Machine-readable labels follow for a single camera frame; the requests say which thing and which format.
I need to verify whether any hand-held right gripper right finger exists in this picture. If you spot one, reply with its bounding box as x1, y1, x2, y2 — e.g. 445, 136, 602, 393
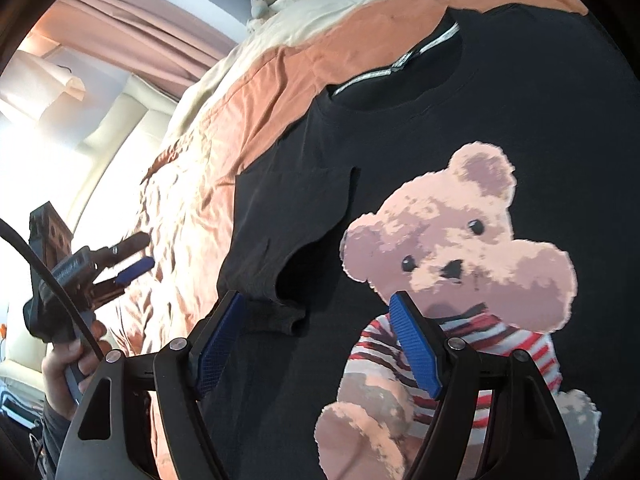
387, 292, 583, 480

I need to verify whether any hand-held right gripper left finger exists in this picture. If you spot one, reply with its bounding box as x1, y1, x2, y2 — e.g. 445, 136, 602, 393
55, 290, 246, 480

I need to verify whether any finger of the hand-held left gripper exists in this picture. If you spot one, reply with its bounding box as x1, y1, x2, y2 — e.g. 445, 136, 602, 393
102, 232, 151, 267
94, 257, 156, 306

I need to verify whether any black bear print t-shirt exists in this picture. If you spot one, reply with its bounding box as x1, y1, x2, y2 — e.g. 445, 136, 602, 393
217, 2, 628, 480

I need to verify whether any person's left forearm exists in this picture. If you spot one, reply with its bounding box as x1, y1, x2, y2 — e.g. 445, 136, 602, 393
40, 400, 76, 480

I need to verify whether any person's left hand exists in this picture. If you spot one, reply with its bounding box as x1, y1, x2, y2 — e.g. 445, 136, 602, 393
41, 320, 108, 418

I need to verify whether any cream padded headboard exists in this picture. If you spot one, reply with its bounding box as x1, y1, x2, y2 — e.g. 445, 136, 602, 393
75, 72, 176, 241

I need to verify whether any cream bear print quilt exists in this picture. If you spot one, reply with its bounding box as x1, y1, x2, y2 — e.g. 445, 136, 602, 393
117, 0, 436, 466

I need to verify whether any beige cloth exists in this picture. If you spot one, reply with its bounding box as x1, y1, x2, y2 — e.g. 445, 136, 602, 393
2, 50, 86, 111

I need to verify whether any pink curtain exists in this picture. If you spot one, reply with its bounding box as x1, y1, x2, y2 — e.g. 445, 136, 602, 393
50, 0, 241, 106

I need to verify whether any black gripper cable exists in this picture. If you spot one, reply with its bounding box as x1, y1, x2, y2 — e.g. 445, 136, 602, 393
0, 217, 106, 361

